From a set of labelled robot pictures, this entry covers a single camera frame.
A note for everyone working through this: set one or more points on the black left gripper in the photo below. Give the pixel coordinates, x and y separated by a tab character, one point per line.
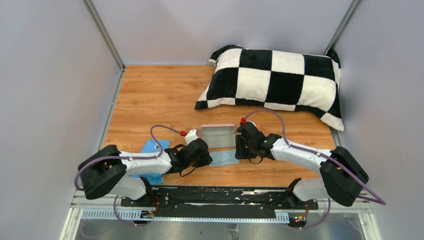
206	159

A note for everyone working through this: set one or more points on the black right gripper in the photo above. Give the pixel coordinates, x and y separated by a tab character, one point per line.
240	153

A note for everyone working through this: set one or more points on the light blue cleaning cloth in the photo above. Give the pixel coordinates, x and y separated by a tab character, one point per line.
222	158

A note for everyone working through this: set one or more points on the pink glasses case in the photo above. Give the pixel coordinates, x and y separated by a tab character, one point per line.
219	135

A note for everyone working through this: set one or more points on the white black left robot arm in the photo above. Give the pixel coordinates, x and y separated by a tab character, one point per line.
110	171

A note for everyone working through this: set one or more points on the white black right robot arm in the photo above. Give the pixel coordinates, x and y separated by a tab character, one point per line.
341	178

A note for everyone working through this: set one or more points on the black white checkered pillow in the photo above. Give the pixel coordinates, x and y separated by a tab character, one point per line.
276	80

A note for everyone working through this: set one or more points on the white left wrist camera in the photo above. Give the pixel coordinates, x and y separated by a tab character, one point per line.
191	136

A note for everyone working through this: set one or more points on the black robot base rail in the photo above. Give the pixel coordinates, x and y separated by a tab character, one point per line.
214	204

